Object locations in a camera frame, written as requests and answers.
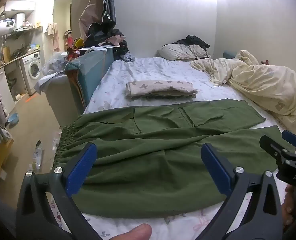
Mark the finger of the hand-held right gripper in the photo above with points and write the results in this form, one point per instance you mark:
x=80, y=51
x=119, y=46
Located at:
x=292, y=138
x=271, y=146

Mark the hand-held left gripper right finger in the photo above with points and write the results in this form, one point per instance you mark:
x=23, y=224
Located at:
x=216, y=166

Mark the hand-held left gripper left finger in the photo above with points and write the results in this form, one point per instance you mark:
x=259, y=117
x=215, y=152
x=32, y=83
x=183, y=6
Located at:
x=81, y=166

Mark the green pants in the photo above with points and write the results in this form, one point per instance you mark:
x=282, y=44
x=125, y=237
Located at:
x=150, y=155

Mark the person's right hand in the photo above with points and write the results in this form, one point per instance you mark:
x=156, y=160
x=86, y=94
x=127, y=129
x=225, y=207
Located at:
x=288, y=205

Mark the person's left hand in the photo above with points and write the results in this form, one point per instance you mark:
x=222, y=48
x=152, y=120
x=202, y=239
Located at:
x=134, y=233

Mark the clear plastic bottle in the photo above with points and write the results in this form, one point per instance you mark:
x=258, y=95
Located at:
x=38, y=156

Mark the cream bear-print duvet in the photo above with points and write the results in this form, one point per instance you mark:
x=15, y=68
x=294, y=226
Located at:
x=262, y=82

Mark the grey cabinet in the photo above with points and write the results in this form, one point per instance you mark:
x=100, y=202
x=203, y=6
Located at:
x=60, y=97

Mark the blue bowl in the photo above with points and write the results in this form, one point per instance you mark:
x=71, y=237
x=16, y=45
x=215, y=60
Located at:
x=12, y=120

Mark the folded beige bear-print cloth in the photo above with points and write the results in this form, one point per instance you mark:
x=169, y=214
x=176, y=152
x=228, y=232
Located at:
x=160, y=88

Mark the teal upholstered bed board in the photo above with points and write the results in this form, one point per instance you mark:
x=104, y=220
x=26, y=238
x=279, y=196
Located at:
x=93, y=70

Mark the teal headboard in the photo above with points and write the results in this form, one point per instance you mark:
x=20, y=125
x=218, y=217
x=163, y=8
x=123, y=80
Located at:
x=229, y=55

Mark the white washing machine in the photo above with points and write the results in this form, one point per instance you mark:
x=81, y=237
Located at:
x=33, y=70

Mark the clear plastic bag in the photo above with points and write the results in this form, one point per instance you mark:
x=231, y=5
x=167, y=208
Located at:
x=54, y=61

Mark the white base cabinet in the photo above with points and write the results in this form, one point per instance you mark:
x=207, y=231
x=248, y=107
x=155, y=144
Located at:
x=4, y=90

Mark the bed with floral sheet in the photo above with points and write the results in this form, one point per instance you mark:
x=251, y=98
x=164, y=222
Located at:
x=143, y=67

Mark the beige pillow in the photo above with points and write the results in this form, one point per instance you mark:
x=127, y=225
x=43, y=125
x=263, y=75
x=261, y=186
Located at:
x=180, y=51

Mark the red bottle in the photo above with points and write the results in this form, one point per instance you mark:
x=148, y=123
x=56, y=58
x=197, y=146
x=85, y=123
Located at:
x=70, y=42

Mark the dark clothing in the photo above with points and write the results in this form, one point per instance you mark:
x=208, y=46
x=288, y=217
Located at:
x=194, y=41

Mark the pile of dark clothes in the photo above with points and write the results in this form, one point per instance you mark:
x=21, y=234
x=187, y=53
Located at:
x=108, y=36

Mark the pink hanging towel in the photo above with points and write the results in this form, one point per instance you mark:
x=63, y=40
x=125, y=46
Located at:
x=53, y=35

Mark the hanging brown garment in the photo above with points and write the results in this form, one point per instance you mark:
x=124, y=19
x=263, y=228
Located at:
x=93, y=7

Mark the white water heater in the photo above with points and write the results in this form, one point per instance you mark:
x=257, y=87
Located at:
x=3, y=27

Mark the white wall cabinet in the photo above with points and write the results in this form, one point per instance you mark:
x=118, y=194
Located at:
x=19, y=6

